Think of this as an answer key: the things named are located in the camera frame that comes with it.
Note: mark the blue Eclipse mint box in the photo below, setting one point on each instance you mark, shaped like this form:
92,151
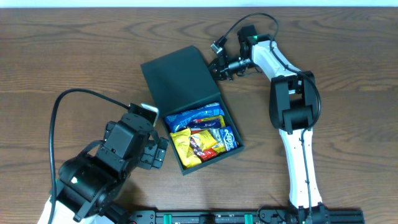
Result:
228,138

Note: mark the dark blue snack bar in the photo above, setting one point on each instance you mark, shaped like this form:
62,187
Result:
205,124

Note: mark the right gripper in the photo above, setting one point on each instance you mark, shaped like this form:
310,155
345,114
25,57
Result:
224,67

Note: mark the yellow Hacks candy bag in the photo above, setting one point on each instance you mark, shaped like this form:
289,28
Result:
219,147

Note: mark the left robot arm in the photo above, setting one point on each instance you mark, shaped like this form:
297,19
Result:
89,182

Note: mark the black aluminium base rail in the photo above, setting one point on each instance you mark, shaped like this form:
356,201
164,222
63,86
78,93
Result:
264,215

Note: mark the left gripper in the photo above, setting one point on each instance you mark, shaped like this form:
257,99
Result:
152,152

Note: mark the blue snack bar wrapper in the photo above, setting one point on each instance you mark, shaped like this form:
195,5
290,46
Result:
180,120

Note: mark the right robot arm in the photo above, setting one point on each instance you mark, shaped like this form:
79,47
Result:
294,109

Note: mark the yellow snack packet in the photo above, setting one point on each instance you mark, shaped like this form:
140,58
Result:
204,140
181,140

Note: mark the red candy bag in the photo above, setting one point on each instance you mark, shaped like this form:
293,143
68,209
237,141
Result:
203,155

